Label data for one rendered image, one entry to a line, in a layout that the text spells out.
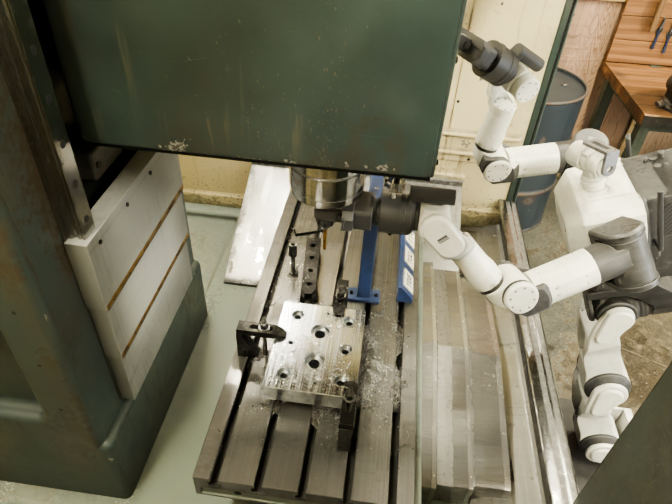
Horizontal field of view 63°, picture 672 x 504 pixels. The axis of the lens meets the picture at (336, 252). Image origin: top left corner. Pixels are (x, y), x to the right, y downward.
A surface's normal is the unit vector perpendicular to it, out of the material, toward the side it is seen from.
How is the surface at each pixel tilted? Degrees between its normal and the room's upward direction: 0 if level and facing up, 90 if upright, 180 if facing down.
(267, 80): 90
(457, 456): 8
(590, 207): 23
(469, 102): 90
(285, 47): 90
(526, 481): 17
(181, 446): 0
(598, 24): 90
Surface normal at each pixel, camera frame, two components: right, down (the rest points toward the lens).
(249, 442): 0.04, -0.76
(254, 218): 0.00, -0.39
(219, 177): -0.12, 0.64
